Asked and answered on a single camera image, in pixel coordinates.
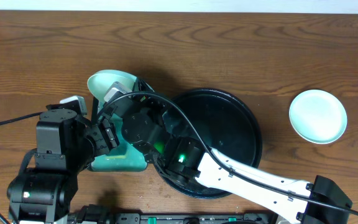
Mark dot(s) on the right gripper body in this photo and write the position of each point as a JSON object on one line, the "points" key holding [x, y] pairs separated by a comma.
{"points": [[134, 92]]}

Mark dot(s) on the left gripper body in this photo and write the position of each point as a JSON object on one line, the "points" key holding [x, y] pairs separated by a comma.
{"points": [[105, 137]]}

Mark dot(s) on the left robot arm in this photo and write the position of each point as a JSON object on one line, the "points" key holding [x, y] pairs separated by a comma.
{"points": [[67, 143]]}

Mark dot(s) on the black round tray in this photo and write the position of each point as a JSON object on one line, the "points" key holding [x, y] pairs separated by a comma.
{"points": [[224, 122]]}

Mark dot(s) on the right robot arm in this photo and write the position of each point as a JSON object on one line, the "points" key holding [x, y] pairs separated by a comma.
{"points": [[202, 147]]}

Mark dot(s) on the green yellow sponge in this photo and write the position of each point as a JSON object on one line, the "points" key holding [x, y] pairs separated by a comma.
{"points": [[112, 157]]}

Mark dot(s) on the mint plate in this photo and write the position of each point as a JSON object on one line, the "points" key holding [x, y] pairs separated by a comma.
{"points": [[99, 83], [318, 116]]}

